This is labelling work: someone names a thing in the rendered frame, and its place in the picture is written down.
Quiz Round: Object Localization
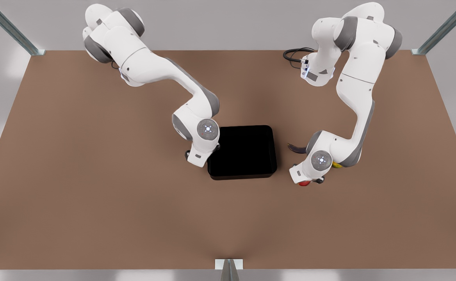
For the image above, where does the black square tray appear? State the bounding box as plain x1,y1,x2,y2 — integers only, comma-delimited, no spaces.
207,125,278,181

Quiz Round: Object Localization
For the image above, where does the silver frame post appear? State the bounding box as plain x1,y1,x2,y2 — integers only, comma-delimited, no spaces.
215,259,244,281
0,0,46,56
411,0,456,55

